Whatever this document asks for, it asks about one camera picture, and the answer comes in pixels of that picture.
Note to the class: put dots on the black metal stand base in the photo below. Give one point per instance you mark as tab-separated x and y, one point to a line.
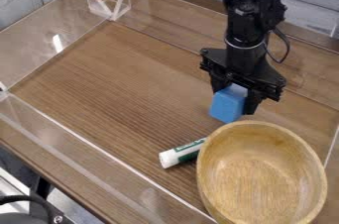
31	213

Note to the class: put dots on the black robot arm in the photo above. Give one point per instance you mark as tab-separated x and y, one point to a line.
242	62

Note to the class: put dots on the brown wooden bowl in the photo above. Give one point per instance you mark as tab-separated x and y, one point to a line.
261	176

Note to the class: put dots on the white green glue stick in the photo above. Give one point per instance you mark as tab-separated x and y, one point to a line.
180	154

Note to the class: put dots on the blue rectangular block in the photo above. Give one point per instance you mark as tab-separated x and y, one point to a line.
229	103

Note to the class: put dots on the clear acrylic barrier wall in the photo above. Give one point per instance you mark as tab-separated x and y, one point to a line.
103	90

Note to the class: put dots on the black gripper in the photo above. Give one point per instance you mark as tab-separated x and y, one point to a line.
265	82

